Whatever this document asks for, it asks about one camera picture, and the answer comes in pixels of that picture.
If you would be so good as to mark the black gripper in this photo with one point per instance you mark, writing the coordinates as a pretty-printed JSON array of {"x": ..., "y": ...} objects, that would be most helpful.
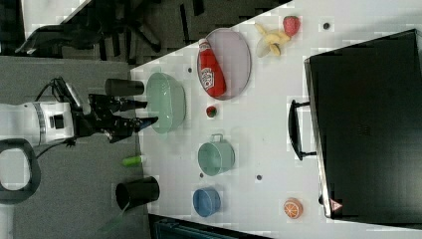
[{"x": 99, "y": 116}]

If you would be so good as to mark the black toaster oven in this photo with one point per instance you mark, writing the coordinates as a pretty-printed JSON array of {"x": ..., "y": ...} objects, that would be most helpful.
[{"x": 365, "y": 103}]

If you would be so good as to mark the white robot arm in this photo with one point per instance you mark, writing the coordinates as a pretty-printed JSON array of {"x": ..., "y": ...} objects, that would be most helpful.
[{"x": 42, "y": 123}]

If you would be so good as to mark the green plastic colander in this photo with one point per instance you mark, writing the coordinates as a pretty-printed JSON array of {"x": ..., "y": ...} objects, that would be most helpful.
[{"x": 165, "y": 100}]

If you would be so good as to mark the green plastic object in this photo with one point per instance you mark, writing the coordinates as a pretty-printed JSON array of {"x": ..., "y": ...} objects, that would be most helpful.
[{"x": 132, "y": 161}]

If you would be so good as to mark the small red toy strawberry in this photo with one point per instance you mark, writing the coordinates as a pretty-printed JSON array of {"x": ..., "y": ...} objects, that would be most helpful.
[{"x": 211, "y": 112}]

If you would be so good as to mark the black office chair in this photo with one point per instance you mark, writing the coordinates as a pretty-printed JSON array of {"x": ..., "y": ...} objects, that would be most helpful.
[{"x": 96, "y": 21}]

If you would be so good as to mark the red ketchup bottle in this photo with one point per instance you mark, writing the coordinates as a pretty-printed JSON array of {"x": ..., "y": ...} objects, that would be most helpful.
[{"x": 211, "y": 75}]

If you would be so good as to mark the blue cup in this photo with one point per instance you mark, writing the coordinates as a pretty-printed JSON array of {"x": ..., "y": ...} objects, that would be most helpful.
[{"x": 206, "y": 201}]

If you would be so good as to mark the grey round plate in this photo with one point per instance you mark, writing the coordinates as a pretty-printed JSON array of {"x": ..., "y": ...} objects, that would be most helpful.
[{"x": 233, "y": 56}]

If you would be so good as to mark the peeled toy banana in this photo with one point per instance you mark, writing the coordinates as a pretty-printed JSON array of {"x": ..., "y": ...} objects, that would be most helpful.
[{"x": 270, "y": 42}]

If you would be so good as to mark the large red toy strawberry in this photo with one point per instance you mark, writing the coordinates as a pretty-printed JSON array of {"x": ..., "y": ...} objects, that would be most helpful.
[{"x": 292, "y": 25}]

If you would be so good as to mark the toy orange half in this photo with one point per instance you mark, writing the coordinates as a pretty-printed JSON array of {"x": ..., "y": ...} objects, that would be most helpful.
[{"x": 293, "y": 208}]

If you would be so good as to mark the black cylinder post upper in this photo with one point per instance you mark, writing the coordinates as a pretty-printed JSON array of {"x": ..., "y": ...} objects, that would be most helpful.
[{"x": 123, "y": 88}]

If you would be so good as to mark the black cylinder post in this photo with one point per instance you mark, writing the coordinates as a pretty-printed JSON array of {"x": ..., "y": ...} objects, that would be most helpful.
[
  {"x": 136, "y": 193},
  {"x": 123, "y": 88}
]

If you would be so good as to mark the black cylinder post lower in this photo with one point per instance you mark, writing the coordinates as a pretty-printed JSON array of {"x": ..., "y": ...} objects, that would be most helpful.
[{"x": 136, "y": 193}]

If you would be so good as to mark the green mug with handle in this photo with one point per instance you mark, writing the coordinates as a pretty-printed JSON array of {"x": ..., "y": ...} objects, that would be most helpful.
[{"x": 216, "y": 156}]

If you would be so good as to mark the dark blue table frame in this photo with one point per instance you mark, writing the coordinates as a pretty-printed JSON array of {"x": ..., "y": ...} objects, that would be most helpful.
[{"x": 169, "y": 228}]

